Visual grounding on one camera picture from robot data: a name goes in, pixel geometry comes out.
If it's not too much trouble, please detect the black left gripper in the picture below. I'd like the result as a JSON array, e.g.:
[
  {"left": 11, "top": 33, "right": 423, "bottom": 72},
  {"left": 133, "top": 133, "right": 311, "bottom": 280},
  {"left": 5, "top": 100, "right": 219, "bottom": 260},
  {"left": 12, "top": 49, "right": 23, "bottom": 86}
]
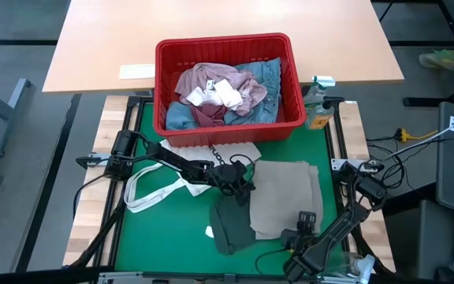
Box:
[{"left": 210, "top": 160, "right": 256, "bottom": 207}]

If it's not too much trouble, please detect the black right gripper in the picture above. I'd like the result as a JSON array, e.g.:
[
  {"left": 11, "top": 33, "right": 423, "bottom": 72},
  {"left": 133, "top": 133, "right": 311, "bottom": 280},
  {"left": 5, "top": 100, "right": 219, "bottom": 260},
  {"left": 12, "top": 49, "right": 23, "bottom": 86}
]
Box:
[{"left": 281, "top": 211, "right": 322, "bottom": 260}]

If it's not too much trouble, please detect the dark green shirt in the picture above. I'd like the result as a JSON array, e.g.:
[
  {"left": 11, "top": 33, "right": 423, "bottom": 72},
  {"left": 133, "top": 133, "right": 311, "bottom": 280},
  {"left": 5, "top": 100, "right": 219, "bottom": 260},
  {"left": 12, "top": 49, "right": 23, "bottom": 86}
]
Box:
[{"left": 209, "top": 194, "right": 258, "bottom": 256}]

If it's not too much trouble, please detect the beige shirt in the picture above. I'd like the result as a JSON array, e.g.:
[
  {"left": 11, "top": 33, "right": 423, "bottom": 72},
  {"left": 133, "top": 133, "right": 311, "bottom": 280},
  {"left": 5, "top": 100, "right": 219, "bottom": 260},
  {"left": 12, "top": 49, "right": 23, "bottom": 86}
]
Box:
[{"left": 249, "top": 159, "right": 325, "bottom": 241}]

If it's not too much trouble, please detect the white garment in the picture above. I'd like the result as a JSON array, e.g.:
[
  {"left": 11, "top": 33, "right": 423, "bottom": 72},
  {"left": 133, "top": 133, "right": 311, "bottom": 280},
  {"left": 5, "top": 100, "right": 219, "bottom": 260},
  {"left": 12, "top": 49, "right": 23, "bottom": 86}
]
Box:
[{"left": 186, "top": 78, "right": 245, "bottom": 112}]

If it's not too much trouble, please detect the pink garment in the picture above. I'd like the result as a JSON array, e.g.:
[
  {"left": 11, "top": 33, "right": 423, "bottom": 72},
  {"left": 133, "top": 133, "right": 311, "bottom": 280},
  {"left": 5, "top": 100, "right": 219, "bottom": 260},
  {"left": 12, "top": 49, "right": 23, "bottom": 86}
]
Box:
[{"left": 173, "top": 62, "right": 269, "bottom": 118}]

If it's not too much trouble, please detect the red plastic laundry basket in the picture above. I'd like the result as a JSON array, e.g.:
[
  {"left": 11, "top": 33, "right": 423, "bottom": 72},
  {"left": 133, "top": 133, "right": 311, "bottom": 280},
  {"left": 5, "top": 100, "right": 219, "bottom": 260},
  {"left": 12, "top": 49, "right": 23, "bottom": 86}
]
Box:
[{"left": 154, "top": 32, "right": 308, "bottom": 149}]

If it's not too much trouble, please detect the white canvas tote bag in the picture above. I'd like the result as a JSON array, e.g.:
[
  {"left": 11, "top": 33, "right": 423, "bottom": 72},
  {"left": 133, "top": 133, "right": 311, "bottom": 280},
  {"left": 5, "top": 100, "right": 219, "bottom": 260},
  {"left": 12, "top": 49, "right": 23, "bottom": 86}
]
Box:
[{"left": 124, "top": 138, "right": 263, "bottom": 215}]

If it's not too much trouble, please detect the white mounting plate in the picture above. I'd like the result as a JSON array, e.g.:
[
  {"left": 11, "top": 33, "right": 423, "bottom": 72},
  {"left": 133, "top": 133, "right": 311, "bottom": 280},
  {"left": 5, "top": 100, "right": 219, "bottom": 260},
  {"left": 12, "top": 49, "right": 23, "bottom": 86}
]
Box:
[
  {"left": 87, "top": 152, "right": 112, "bottom": 163},
  {"left": 331, "top": 158, "right": 385, "bottom": 174}
]

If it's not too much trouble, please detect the clear spray bottle white nozzle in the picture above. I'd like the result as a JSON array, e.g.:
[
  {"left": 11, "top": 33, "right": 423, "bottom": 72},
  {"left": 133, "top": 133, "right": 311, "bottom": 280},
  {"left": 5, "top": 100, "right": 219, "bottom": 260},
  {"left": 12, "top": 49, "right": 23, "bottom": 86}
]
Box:
[{"left": 325, "top": 251, "right": 376, "bottom": 282}]

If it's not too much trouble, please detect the green table mat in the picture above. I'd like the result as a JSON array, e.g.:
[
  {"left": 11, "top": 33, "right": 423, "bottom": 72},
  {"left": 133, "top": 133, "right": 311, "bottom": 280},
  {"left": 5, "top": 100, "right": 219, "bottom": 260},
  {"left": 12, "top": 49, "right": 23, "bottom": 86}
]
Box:
[{"left": 114, "top": 98, "right": 344, "bottom": 275}]

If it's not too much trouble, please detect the clear bottle orange label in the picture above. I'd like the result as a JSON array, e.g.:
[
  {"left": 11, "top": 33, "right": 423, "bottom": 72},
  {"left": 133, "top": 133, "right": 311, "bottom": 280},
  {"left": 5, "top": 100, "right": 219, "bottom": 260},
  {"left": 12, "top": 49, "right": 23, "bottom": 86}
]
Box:
[{"left": 304, "top": 103, "right": 335, "bottom": 131}]

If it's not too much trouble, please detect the blue denim garment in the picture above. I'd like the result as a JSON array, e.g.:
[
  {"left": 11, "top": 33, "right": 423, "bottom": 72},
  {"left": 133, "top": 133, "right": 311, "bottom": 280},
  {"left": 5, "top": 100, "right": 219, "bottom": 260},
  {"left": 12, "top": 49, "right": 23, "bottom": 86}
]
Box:
[{"left": 166, "top": 57, "right": 283, "bottom": 132}]

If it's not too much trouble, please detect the green label spray bottle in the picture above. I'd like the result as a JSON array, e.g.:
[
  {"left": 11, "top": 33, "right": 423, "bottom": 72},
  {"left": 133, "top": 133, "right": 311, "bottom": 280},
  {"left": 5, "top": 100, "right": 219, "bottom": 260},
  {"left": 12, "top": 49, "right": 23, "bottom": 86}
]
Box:
[{"left": 303, "top": 75, "right": 337, "bottom": 108}]

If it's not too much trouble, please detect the white label strip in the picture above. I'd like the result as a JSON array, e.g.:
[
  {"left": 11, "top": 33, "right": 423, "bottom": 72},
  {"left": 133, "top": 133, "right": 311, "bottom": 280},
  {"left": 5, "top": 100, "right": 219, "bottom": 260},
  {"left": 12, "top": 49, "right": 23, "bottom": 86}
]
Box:
[{"left": 117, "top": 63, "right": 157, "bottom": 81}]

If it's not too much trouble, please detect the black desk foot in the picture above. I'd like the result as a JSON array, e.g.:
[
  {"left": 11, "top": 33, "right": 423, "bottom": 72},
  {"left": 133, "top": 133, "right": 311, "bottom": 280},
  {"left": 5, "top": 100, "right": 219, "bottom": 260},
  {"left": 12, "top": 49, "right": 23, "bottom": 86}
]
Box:
[{"left": 403, "top": 78, "right": 454, "bottom": 108}]

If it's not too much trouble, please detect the light wooden desk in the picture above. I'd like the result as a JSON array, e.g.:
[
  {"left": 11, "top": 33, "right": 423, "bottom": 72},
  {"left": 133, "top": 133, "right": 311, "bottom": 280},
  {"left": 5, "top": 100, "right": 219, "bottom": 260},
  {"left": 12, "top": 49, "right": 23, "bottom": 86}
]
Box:
[{"left": 42, "top": 0, "right": 405, "bottom": 95}]

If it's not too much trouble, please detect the person's shoe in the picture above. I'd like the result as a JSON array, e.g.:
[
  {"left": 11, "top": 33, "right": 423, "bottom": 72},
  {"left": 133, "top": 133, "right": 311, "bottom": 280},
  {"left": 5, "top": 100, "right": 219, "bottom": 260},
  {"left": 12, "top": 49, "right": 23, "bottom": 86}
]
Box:
[{"left": 419, "top": 48, "right": 454, "bottom": 71}]

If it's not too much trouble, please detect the grey desk leg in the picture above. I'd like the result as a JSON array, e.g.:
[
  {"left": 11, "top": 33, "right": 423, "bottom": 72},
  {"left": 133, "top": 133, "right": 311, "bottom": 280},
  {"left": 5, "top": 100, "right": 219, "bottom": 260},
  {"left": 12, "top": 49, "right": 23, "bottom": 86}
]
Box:
[{"left": 0, "top": 77, "right": 32, "bottom": 159}]

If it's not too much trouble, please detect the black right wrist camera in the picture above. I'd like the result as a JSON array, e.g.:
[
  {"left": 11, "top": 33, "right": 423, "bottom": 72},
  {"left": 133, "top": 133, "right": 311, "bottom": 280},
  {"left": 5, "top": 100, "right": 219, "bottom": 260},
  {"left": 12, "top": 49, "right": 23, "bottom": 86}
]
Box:
[{"left": 283, "top": 256, "right": 314, "bottom": 283}]

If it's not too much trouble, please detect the black cable bundle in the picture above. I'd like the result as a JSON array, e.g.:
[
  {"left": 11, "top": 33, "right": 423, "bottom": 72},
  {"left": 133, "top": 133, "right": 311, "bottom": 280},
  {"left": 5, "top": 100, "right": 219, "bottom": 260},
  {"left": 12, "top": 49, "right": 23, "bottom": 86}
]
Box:
[{"left": 367, "top": 136, "right": 409, "bottom": 190}]

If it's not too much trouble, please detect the yellow extension cord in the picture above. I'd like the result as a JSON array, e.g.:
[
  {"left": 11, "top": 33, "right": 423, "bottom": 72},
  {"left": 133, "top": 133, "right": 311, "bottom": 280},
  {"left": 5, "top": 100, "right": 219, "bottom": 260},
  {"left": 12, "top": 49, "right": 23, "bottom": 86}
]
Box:
[{"left": 395, "top": 127, "right": 440, "bottom": 143}]

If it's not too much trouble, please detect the white cable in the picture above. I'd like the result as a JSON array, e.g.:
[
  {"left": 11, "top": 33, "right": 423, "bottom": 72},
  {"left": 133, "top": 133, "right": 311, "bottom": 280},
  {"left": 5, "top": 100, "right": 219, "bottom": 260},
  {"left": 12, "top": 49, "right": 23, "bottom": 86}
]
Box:
[{"left": 384, "top": 106, "right": 454, "bottom": 159}]

